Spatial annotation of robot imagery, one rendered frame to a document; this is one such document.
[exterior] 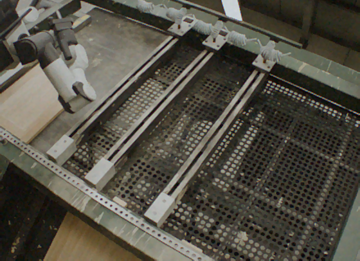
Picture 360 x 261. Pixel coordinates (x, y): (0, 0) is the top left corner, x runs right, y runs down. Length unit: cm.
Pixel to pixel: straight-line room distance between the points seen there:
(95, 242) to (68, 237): 15
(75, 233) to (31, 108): 67
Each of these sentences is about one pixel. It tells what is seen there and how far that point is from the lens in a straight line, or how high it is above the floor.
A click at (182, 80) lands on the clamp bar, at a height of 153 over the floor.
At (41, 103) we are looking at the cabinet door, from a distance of 202.
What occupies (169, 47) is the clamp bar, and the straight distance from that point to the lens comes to 214.
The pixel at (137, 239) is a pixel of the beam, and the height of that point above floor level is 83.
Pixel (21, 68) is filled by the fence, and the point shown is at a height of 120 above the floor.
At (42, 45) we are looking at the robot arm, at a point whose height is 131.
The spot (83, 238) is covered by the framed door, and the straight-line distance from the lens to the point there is 184.
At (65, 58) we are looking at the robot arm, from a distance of 172.
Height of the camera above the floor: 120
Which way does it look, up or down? 3 degrees up
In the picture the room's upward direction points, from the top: 28 degrees clockwise
